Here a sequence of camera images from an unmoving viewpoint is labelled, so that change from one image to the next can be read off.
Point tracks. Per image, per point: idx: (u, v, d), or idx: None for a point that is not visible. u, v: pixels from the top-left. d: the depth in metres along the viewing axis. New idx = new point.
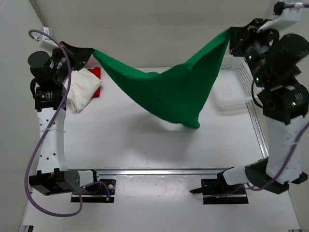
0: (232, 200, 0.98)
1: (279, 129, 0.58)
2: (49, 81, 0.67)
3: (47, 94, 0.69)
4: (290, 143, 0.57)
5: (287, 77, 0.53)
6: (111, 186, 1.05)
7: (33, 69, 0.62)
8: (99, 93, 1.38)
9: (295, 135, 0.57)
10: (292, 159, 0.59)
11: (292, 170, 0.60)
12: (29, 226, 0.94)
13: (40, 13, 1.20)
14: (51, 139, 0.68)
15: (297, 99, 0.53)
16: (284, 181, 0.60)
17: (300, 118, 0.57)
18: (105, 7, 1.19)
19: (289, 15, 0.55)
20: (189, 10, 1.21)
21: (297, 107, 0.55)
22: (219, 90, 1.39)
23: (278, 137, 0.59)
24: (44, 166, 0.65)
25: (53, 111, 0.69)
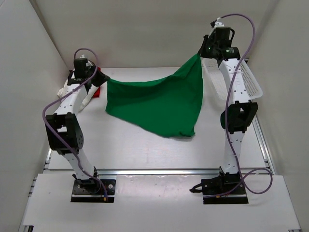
0: (231, 199, 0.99)
1: (223, 68, 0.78)
2: (82, 71, 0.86)
3: (77, 79, 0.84)
4: (232, 72, 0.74)
5: (225, 45, 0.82)
6: (111, 186, 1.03)
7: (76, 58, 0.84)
8: (99, 93, 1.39)
9: (233, 67, 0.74)
10: (237, 86, 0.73)
11: (240, 93, 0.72)
12: (29, 226, 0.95)
13: (40, 13, 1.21)
14: (73, 96, 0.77)
15: (231, 50, 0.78)
16: (235, 100, 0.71)
17: (236, 59, 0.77)
18: (105, 8, 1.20)
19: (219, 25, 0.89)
20: (189, 11, 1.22)
21: (232, 54, 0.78)
22: (218, 88, 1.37)
23: (225, 74, 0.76)
24: (61, 110, 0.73)
25: (78, 85, 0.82)
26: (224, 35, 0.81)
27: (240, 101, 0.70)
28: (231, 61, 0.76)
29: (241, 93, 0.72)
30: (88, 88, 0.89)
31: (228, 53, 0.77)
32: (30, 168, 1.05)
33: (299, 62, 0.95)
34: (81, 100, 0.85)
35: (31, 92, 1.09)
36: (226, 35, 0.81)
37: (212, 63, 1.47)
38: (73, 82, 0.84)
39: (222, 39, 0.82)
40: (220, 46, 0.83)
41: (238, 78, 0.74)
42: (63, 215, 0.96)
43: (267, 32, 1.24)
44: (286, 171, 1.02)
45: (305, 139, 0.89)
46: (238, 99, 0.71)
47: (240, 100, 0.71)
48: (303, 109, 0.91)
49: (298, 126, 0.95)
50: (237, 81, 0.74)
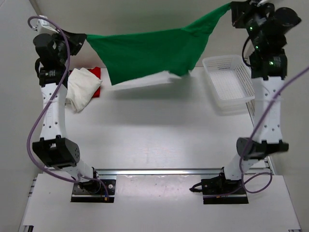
0: (232, 199, 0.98)
1: (258, 86, 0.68)
2: (54, 61, 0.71)
3: (50, 72, 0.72)
4: (268, 98, 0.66)
5: (273, 47, 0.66)
6: (111, 186, 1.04)
7: (38, 48, 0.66)
8: (99, 93, 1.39)
9: (272, 93, 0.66)
10: (269, 120, 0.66)
11: (270, 131, 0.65)
12: (29, 226, 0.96)
13: (40, 13, 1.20)
14: (54, 108, 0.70)
15: (275, 62, 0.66)
16: (262, 137, 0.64)
17: (278, 79, 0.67)
18: (105, 8, 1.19)
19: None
20: (190, 10, 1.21)
21: (275, 68, 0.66)
22: (219, 91, 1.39)
23: (259, 96, 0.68)
24: (45, 134, 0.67)
25: (55, 85, 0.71)
26: (280, 33, 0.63)
27: (268, 140, 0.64)
28: (270, 80, 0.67)
29: (272, 129, 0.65)
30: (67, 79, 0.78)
31: (270, 66, 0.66)
32: (30, 168, 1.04)
33: (300, 62, 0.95)
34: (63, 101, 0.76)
35: (31, 92, 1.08)
36: (283, 33, 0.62)
37: (212, 64, 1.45)
38: (46, 80, 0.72)
39: (275, 36, 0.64)
40: None
41: (274, 108, 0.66)
42: (63, 215, 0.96)
43: None
44: (287, 171, 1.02)
45: (305, 140, 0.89)
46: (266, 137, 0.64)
47: (269, 139, 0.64)
48: (303, 109, 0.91)
49: (298, 126, 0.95)
50: (273, 112, 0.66)
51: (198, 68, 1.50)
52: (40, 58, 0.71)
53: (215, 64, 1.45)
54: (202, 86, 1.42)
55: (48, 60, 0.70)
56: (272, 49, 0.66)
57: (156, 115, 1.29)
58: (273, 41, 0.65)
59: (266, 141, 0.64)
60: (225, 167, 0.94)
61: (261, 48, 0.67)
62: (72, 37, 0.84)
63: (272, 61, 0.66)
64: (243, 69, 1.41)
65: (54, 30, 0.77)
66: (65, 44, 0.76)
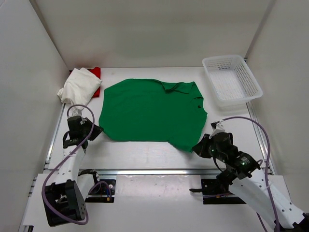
0: (232, 199, 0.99)
1: (251, 185, 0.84)
2: (78, 133, 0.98)
3: (74, 139, 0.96)
4: (263, 188, 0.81)
5: (232, 152, 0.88)
6: (111, 186, 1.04)
7: (69, 121, 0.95)
8: (99, 93, 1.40)
9: (263, 182, 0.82)
10: (280, 202, 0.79)
11: (289, 211, 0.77)
12: (29, 226, 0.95)
13: (39, 13, 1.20)
14: (70, 160, 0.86)
15: (245, 162, 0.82)
16: (291, 222, 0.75)
17: (257, 171, 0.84)
18: (105, 9, 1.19)
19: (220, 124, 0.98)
20: (190, 11, 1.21)
21: (247, 165, 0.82)
22: (219, 91, 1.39)
23: (257, 191, 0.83)
24: (58, 180, 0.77)
25: (75, 146, 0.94)
26: (227, 145, 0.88)
27: (297, 220, 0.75)
28: (254, 176, 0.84)
29: (289, 209, 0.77)
30: (85, 146, 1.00)
31: (243, 166, 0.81)
32: (30, 168, 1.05)
33: (299, 63, 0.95)
34: (79, 162, 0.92)
35: (31, 93, 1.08)
36: (229, 143, 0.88)
37: (211, 64, 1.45)
38: (69, 143, 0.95)
39: (227, 148, 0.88)
40: (229, 154, 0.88)
41: (273, 191, 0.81)
42: None
43: (267, 32, 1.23)
44: (286, 171, 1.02)
45: (305, 140, 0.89)
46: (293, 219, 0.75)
47: (296, 220, 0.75)
48: (303, 109, 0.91)
49: (297, 126, 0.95)
50: (276, 195, 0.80)
51: (198, 68, 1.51)
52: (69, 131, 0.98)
53: (215, 65, 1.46)
54: (202, 87, 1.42)
55: (74, 132, 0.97)
56: (232, 153, 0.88)
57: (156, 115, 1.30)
58: (228, 152, 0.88)
59: (297, 223, 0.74)
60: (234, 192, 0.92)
61: (228, 158, 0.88)
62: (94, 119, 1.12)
63: (242, 161, 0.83)
64: (243, 68, 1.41)
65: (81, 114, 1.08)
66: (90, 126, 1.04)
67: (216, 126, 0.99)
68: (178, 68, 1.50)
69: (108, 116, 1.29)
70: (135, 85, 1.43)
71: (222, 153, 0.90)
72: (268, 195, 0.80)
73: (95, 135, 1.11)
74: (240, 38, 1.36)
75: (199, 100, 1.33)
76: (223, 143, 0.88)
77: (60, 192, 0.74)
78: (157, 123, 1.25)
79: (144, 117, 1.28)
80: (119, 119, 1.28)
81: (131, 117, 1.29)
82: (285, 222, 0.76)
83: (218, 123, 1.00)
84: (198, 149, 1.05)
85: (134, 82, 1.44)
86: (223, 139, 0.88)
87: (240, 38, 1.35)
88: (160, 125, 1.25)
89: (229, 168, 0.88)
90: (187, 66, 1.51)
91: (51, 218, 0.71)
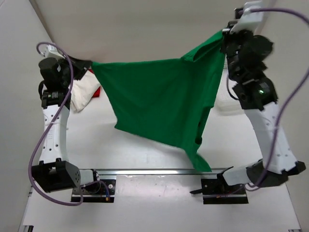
0: (232, 199, 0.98)
1: (256, 119, 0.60)
2: (56, 83, 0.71)
3: (53, 94, 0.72)
4: (271, 128, 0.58)
5: (255, 74, 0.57)
6: (111, 186, 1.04)
7: (42, 70, 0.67)
8: (99, 93, 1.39)
9: (273, 121, 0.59)
10: (279, 146, 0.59)
11: (284, 158, 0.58)
12: (29, 226, 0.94)
13: (40, 14, 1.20)
14: (54, 131, 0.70)
15: (265, 91, 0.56)
16: (280, 168, 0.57)
17: (274, 106, 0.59)
18: (105, 9, 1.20)
19: (248, 19, 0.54)
20: (189, 11, 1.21)
21: (268, 95, 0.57)
22: (219, 91, 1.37)
23: (259, 127, 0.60)
24: (46, 157, 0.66)
25: (57, 108, 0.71)
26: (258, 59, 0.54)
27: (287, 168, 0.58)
28: (268, 110, 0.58)
29: (286, 155, 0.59)
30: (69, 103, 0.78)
31: (259, 95, 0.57)
32: None
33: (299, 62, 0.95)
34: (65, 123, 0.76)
35: (31, 93, 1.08)
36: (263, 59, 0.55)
37: None
38: (48, 102, 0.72)
39: (255, 65, 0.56)
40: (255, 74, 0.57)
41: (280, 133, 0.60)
42: (63, 216, 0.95)
43: (267, 31, 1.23)
44: None
45: (304, 139, 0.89)
46: (284, 166, 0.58)
47: (286, 167, 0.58)
48: (302, 108, 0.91)
49: (297, 126, 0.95)
50: (280, 139, 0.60)
51: None
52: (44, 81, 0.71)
53: None
54: None
55: (51, 83, 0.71)
56: (255, 76, 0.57)
57: None
58: (252, 67, 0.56)
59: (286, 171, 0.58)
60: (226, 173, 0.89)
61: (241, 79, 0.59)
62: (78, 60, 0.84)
63: (260, 89, 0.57)
64: None
65: (61, 56, 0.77)
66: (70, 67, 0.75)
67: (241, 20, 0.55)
68: None
69: (122, 79, 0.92)
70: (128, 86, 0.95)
71: (243, 68, 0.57)
72: (271, 137, 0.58)
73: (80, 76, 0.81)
74: None
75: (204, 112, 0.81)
76: (252, 58, 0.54)
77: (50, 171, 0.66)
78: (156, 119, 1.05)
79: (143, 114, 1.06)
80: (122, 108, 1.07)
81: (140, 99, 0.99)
82: (272, 166, 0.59)
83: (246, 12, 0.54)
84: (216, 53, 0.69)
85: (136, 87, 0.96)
86: (255, 50, 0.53)
87: None
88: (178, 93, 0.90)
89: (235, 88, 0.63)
90: None
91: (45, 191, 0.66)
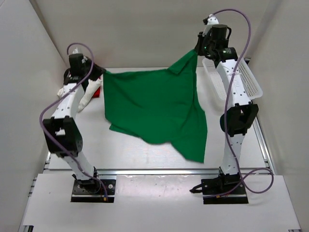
0: (232, 199, 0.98)
1: (220, 69, 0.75)
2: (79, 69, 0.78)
3: (74, 78, 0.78)
4: (230, 74, 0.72)
5: (221, 45, 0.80)
6: (111, 186, 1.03)
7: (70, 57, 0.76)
8: (99, 93, 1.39)
9: (231, 69, 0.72)
10: (236, 87, 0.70)
11: (239, 96, 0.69)
12: (28, 226, 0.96)
13: (40, 13, 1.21)
14: (69, 97, 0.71)
15: (227, 50, 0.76)
16: (234, 102, 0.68)
17: (234, 60, 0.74)
18: (105, 9, 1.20)
19: (212, 21, 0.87)
20: (190, 11, 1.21)
21: (229, 54, 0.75)
22: (219, 91, 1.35)
23: (223, 77, 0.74)
24: (57, 114, 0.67)
25: (75, 84, 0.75)
26: (221, 35, 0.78)
27: (241, 103, 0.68)
28: (229, 62, 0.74)
29: (241, 95, 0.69)
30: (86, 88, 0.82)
31: (224, 53, 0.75)
32: (30, 168, 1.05)
33: (299, 62, 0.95)
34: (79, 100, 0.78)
35: (31, 93, 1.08)
36: (223, 34, 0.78)
37: (211, 64, 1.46)
38: (69, 81, 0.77)
39: (219, 39, 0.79)
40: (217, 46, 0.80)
41: (237, 79, 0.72)
42: (63, 216, 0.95)
43: (267, 32, 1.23)
44: (286, 171, 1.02)
45: (305, 139, 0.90)
46: (238, 102, 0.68)
47: (240, 103, 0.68)
48: (303, 109, 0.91)
49: (297, 127, 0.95)
50: (236, 82, 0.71)
51: (198, 68, 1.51)
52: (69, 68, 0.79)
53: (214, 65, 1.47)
54: (202, 87, 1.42)
55: (75, 69, 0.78)
56: (222, 46, 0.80)
57: None
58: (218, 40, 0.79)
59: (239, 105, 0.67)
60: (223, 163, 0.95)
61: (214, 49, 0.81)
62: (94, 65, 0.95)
63: (224, 50, 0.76)
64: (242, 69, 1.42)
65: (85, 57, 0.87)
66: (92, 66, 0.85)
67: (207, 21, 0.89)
68: None
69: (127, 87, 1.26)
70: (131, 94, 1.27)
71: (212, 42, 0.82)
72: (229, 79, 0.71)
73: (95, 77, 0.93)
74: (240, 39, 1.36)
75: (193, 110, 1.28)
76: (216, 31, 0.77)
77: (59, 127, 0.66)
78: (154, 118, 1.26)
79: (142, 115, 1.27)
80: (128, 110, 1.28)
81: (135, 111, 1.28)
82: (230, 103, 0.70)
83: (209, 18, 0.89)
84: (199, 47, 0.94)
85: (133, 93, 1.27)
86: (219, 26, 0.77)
87: (240, 37, 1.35)
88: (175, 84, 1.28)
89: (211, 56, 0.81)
90: None
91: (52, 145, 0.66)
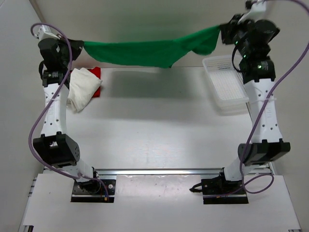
0: (232, 199, 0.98)
1: (251, 90, 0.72)
2: (56, 62, 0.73)
3: (53, 74, 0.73)
4: (262, 98, 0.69)
5: (259, 53, 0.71)
6: (111, 186, 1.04)
7: (42, 50, 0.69)
8: (99, 93, 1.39)
9: (265, 93, 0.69)
10: (267, 118, 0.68)
11: (268, 129, 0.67)
12: (29, 226, 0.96)
13: (40, 14, 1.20)
14: (56, 106, 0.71)
15: (263, 65, 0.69)
16: (262, 137, 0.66)
17: (269, 80, 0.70)
18: (105, 9, 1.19)
19: (258, 7, 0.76)
20: (190, 11, 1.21)
21: (264, 72, 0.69)
22: (218, 90, 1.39)
23: (253, 99, 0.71)
24: (47, 130, 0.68)
25: (57, 86, 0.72)
26: (263, 40, 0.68)
27: (269, 139, 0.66)
28: (262, 81, 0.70)
29: (271, 128, 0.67)
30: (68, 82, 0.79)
31: (258, 69, 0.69)
32: (30, 168, 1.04)
33: (299, 62, 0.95)
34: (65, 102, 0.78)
35: (31, 93, 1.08)
36: (266, 39, 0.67)
37: (211, 64, 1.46)
38: (49, 80, 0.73)
39: (259, 45, 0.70)
40: (251, 55, 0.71)
41: (269, 107, 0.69)
42: (63, 216, 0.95)
43: None
44: (287, 171, 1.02)
45: (305, 139, 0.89)
46: (266, 137, 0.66)
47: (268, 138, 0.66)
48: (303, 109, 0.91)
49: (297, 127, 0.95)
50: (268, 111, 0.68)
51: (198, 68, 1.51)
52: (44, 61, 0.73)
53: (215, 65, 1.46)
54: (202, 87, 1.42)
55: (51, 62, 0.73)
56: (259, 54, 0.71)
57: (156, 115, 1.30)
58: (258, 47, 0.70)
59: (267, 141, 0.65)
60: (227, 166, 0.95)
61: (247, 55, 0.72)
62: (72, 43, 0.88)
63: (260, 65, 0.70)
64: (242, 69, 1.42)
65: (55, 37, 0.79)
66: (68, 48, 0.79)
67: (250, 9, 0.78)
68: (178, 69, 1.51)
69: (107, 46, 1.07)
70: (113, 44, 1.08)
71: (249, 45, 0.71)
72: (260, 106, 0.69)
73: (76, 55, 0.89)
74: None
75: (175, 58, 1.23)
76: (258, 36, 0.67)
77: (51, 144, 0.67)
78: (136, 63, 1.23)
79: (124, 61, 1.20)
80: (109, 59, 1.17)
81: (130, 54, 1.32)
82: (257, 135, 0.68)
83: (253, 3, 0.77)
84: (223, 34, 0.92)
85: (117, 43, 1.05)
86: (263, 30, 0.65)
87: None
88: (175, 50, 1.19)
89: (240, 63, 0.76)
90: (186, 66, 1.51)
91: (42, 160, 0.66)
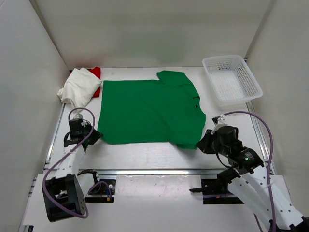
0: (232, 199, 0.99)
1: (252, 181, 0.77)
2: (79, 132, 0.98)
3: (74, 139, 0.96)
4: (264, 186, 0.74)
5: (236, 147, 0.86)
6: (111, 186, 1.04)
7: (71, 122, 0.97)
8: (99, 93, 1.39)
9: (264, 180, 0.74)
10: (280, 202, 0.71)
11: (288, 212, 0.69)
12: (29, 226, 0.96)
13: (39, 13, 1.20)
14: (70, 157, 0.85)
15: (249, 156, 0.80)
16: (288, 224, 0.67)
17: (259, 167, 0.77)
18: (105, 8, 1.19)
19: (222, 120, 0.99)
20: (190, 10, 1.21)
21: (252, 160, 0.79)
22: (219, 91, 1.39)
23: (257, 188, 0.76)
24: (58, 174, 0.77)
25: (75, 144, 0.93)
26: (232, 137, 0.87)
27: (295, 223, 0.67)
28: (256, 172, 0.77)
29: (288, 210, 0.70)
30: (84, 147, 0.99)
31: (246, 162, 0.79)
32: (30, 168, 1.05)
33: (300, 61, 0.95)
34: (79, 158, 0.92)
35: (31, 93, 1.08)
36: (232, 136, 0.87)
37: (211, 63, 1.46)
38: (69, 142, 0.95)
39: (232, 142, 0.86)
40: (233, 150, 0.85)
41: (275, 190, 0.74)
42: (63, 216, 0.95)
43: (267, 31, 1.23)
44: (286, 171, 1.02)
45: (306, 140, 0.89)
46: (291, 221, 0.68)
47: (293, 222, 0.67)
48: (304, 108, 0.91)
49: (297, 127, 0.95)
50: (277, 195, 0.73)
51: (198, 68, 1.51)
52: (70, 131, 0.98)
53: (214, 65, 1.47)
54: (201, 87, 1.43)
55: (75, 132, 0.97)
56: (237, 148, 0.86)
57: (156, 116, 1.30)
58: (232, 144, 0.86)
59: (294, 225, 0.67)
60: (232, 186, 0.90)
61: (231, 152, 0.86)
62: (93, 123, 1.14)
63: (246, 157, 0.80)
64: (241, 69, 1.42)
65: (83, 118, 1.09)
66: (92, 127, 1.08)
67: (217, 122, 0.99)
68: (178, 68, 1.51)
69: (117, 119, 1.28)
70: (122, 113, 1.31)
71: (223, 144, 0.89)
72: (268, 194, 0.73)
73: (94, 139, 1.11)
74: (241, 38, 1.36)
75: (195, 100, 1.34)
76: (228, 137, 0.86)
77: (61, 188, 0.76)
78: (138, 120, 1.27)
79: (127, 121, 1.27)
80: (117, 125, 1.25)
81: (129, 98, 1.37)
82: (281, 222, 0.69)
83: (219, 118, 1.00)
84: (201, 145, 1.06)
85: (128, 119, 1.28)
86: (227, 132, 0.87)
87: (240, 37, 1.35)
88: (169, 120, 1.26)
89: (232, 162, 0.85)
90: (187, 66, 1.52)
91: (51, 213, 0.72)
